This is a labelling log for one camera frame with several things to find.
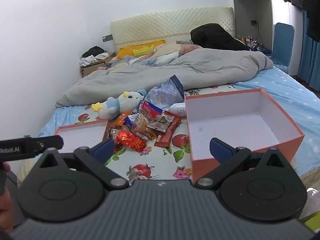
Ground white garment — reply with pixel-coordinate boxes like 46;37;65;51
79;54;98;67

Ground black cloth heap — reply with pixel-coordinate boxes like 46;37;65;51
190;23;251;52

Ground orange box lid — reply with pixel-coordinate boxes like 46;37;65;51
54;119;109;153

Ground lime green object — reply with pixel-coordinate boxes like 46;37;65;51
301;211;320;238

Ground orange cardboard box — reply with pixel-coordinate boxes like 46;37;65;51
185;88;305;184

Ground blue curtain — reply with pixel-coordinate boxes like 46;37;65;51
296;9;320;92

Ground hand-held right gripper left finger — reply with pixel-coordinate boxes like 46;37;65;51
35;138;129;190

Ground orange snack packet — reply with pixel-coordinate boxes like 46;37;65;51
114;112;131;127

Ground grey printed snack packet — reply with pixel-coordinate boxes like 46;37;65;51
147;112;175;132

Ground grey blanket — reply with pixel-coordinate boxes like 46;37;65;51
55;47;274;108

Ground cream quilted headboard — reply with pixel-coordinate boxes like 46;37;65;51
111;7;236;53

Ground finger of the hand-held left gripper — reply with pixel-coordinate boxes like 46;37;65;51
31;135;64;153

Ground group of toiletry bottles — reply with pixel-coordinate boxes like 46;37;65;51
237;35;265;50

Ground white pump bottle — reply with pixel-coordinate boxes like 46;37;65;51
166;102;187;117

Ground yellow pillow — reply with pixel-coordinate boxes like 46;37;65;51
117;39;167;59

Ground blue chair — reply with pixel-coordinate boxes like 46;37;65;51
271;22;295;74

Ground person's left hand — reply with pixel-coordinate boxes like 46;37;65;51
0;162;13;232

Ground large pale blue snack bag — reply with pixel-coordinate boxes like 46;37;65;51
145;74;185;108

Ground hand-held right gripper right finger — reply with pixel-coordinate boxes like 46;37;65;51
195;137;288;189

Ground shiny red gold snack packet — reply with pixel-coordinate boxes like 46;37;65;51
115;129;147;152

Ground pastel patterned quilt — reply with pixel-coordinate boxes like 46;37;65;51
110;42;200;68

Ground blue star bed sheet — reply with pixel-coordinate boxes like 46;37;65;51
225;66;320;178

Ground brown cardboard box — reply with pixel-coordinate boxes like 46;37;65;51
79;52;117;78

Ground white blue plush toy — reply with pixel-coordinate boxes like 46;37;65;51
91;89;147;120

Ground red-white clear window snack packet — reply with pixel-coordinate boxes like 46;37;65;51
138;101;164;121

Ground blue snack packet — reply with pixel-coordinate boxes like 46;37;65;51
124;114;150;131

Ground dark hanging clothes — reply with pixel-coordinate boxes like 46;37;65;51
287;0;320;43

